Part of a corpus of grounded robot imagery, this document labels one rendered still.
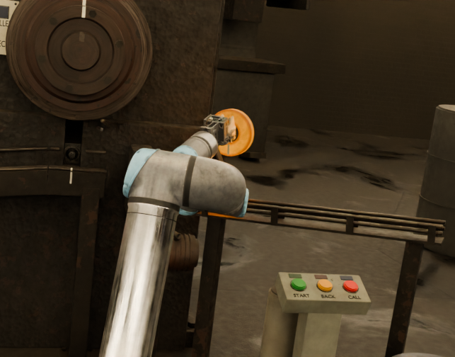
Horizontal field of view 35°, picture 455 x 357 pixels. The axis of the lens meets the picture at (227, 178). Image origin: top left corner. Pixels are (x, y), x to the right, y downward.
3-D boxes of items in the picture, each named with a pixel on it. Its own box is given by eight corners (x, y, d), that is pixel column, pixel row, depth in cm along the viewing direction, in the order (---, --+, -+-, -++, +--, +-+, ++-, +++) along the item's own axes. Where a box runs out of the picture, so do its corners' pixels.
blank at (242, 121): (211, 107, 244) (208, 108, 241) (255, 110, 238) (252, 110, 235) (210, 153, 246) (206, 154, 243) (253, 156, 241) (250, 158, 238)
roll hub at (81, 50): (32, 89, 233) (38, 0, 227) (120, 97, 240) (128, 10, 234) (32, 91, 228) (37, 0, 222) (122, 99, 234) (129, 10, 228)
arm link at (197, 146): (163, 177, 213) (166, 147, 208) (183, 160, 223) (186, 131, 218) (192, 187, 210) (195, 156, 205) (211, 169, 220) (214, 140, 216)
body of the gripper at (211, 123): (232, 116, 229) (216, 130, 219) (232, 142, 233) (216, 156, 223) (210, 112, 232) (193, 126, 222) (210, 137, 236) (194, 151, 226)
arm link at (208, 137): (212, 165, 220) (184, 160, 223) (219, 159, 224) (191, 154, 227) (211, 138, 216) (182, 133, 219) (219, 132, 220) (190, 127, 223)
